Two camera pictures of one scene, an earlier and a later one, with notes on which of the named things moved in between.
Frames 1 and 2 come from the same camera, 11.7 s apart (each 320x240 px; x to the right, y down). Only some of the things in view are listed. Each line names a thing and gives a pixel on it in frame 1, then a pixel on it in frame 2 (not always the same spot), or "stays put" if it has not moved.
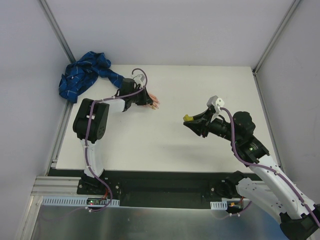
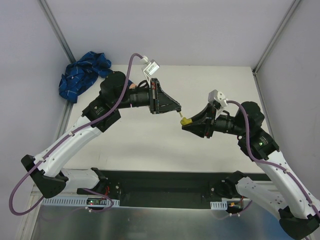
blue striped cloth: (80, 76) stays put
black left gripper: (142, 97) → (153, 97)
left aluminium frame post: (57, 30) stays put
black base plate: (160, 189) stays put
